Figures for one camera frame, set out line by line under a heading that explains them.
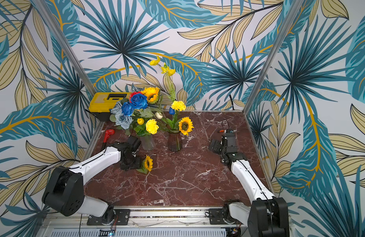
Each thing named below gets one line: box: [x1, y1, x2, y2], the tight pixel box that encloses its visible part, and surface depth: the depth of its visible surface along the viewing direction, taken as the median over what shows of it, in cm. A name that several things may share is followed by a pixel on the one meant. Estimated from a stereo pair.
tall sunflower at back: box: [141, 86, 160, 105], surface depth 70 cm
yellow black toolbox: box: [88, 91, 131, 122], surface depth 105 cm
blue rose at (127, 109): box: [121, 102, 134, 117], surface depth 62 cm
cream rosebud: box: [154, 112, 163, 120], surface depth 80 cm
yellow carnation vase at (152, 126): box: [145, 118, 160, 135], surface depth 70 cm
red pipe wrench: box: [103, 128, 115, 144], surface depth 106 cm
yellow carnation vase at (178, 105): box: [171, 100, 187, 112], surface depth 74 cm
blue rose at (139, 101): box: [130, 93, 148, 110], surface depth 62 cm
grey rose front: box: [114, 114, 133, 130], surface depth 72 cm
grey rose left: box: [109, 101, 124, 116], surface depth 75 cm
